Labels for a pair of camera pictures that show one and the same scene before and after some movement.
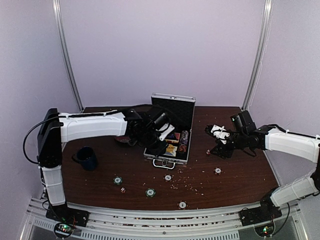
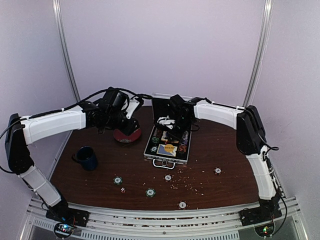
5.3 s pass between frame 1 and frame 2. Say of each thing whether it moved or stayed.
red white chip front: stayed
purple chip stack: stayed
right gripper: moved
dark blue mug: stayed
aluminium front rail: stayed
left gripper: moved
